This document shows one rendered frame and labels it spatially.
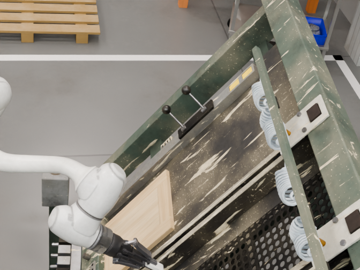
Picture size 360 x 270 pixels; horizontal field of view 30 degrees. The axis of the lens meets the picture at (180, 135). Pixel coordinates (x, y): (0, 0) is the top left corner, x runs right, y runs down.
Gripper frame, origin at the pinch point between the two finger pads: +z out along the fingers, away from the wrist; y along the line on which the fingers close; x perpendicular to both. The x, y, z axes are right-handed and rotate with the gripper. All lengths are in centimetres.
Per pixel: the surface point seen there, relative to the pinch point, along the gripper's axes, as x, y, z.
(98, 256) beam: 31.8, -38.1, 3.5
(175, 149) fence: 55, 10, 6
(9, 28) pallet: 332, -143, -14
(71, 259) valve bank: 44, -58, 3
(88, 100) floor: 255, -117, 47
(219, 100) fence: 56, 38, 4
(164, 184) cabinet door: 42.8, 1.3, 6.4
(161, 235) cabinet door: 18.9, -2.6, 6.6
